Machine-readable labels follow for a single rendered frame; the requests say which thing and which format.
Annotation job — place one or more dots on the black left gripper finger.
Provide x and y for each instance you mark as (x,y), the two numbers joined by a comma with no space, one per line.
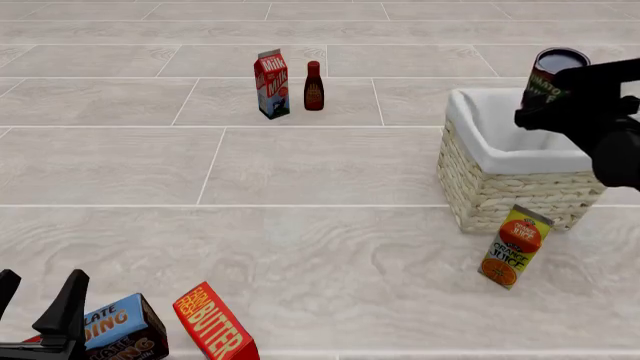
(7,288)
(65,311)

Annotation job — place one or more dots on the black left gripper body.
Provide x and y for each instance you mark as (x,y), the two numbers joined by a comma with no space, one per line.
(40,350)

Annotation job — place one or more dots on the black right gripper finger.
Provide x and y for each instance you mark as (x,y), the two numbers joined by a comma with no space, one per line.
(592,77)
(542,118)

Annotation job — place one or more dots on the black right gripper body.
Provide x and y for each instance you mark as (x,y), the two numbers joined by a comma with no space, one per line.
(602,112)

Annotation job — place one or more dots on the tomato sauce tin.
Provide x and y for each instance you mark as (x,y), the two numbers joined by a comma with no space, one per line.
(545,88)

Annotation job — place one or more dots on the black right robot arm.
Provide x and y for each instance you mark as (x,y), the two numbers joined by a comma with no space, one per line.
(620,157)

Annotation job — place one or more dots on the wicker basket with white lining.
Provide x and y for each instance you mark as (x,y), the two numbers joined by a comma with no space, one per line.
(505,187)

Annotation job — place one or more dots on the dark red sauce bottle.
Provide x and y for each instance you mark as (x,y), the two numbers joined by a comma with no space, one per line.
(313,92)

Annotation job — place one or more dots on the blue brown chocolate pudding box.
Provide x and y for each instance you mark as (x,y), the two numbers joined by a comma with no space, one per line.
(117,330)

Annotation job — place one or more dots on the orange juice carton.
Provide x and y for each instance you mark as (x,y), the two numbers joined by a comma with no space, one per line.
(512,249)

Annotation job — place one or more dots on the red butter box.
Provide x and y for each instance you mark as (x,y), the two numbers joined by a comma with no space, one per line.
(215,330)

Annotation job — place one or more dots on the red white milk carton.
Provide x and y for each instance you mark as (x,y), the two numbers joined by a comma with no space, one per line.
(272,88)

